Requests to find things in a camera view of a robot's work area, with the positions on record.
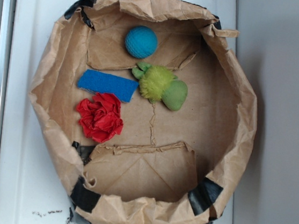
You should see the green fuzzy plush animal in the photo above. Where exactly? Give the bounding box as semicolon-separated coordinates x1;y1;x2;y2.
132;62;188;111

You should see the red crumpled plastic wad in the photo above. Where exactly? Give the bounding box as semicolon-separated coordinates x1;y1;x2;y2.
76;92;124;143

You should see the brown paper bag bin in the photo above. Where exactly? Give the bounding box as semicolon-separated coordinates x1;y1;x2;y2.
29;0;257;224

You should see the blue rectangular sponge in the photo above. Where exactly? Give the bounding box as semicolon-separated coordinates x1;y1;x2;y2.
77;69;138;103

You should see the blue textured ball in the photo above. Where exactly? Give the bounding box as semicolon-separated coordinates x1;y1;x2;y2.
125;26;158;59

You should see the white plastic tray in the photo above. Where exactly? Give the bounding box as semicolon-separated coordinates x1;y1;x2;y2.
0;0;236;224

